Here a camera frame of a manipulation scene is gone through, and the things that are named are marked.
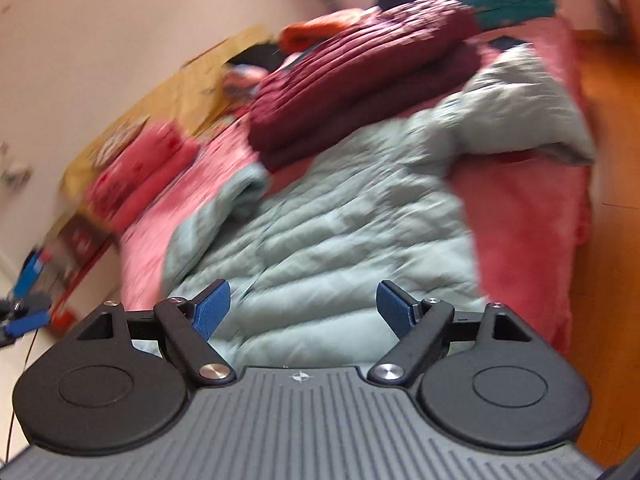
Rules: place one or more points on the maroon puffer jacket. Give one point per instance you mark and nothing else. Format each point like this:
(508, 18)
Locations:
(360, 70)

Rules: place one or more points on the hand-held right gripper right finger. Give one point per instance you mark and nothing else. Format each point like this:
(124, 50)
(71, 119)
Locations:
(395, 307)

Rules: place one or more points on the bed with pink sheet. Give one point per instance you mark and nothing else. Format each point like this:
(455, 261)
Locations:
(520, 220)

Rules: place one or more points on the folded blue pink blanket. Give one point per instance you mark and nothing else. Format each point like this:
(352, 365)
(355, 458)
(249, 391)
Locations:
(245, 80)

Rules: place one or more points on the light green puffer jacket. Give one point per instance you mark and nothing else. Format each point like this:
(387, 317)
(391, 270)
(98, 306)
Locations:
(350, 220)

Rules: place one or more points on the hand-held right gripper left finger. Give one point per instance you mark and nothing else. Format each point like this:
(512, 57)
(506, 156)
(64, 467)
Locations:
(212, 305)

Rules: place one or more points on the patterned cushion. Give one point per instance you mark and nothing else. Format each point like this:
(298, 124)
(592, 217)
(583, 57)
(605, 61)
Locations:
(122, 140)

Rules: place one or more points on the red white nightstand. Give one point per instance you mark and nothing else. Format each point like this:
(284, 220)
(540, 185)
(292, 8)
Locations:
(80, 250)

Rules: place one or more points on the yellow printed headboard cover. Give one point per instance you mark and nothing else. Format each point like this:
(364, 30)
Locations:
(175, 100)

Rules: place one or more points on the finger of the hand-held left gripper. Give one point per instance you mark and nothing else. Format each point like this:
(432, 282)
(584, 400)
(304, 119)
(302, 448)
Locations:
(27, 275)
(27, 324)

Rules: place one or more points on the orange teal cartoon blanket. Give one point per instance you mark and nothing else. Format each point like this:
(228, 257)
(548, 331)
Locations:
(515, 2)

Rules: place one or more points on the pink love pillows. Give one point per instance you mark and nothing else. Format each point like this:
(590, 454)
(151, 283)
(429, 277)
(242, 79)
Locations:
(145, 180)

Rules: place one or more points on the black pillow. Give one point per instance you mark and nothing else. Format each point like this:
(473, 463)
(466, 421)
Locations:
(255, 55)

